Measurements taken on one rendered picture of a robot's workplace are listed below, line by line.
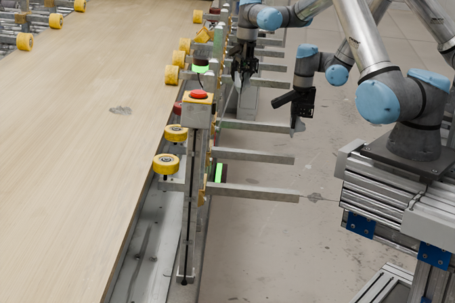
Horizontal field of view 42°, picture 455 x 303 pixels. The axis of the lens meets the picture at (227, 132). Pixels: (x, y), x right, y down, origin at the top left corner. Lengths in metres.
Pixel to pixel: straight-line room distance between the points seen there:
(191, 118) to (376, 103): 0.48
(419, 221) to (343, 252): 1.59
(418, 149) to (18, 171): 1.10
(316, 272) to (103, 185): 1.57
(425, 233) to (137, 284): 0.80
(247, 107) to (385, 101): 3.17
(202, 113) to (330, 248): 1.92
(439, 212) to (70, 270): 0.92
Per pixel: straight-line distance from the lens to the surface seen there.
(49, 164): 1.79
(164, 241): 1.94
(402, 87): 1.58
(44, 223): 1.50
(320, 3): 1.97
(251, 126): 2.27
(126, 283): 1.76
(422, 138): 1.69
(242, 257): 3.00
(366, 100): 1.58
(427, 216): 1.62
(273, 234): 3.22
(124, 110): 2.16
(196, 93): 1.39
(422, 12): 2.19
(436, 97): 1.66
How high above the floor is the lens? 1.68
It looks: 22 degrees down
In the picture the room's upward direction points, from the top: 5 degrees clockwise
